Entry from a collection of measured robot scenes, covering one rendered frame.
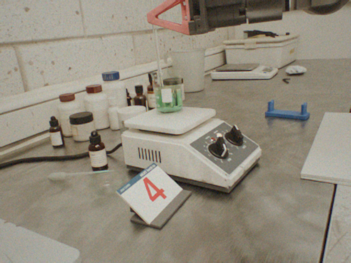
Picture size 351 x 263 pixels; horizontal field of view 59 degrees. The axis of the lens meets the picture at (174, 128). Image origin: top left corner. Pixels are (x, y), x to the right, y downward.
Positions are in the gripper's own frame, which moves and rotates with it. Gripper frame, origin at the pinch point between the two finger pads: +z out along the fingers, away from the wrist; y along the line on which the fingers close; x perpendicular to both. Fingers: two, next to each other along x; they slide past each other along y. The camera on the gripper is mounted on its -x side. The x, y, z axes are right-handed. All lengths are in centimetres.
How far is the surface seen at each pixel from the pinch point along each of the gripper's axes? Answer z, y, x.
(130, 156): 5.3, 5.7, 21.7
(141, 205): -1.2, 18.3, 23.0
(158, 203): -2.6, 16.3, 23.9
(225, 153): -10.9, 8.5, 20.2
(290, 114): -22.5, -25.6, 24.6
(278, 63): -24, -108, 23
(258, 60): -14, -110, 21
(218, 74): 2, -84, 22
